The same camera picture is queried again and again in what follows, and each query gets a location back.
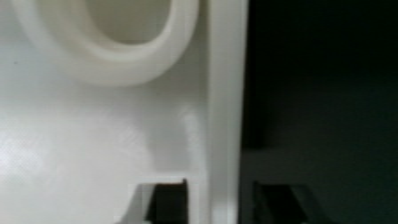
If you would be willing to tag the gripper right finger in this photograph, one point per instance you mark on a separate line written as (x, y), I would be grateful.
(285, 204)

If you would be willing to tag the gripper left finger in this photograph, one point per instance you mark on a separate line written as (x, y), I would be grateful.
(158, 204)

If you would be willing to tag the white square table top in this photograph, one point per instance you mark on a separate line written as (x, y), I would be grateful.
(121, 89)

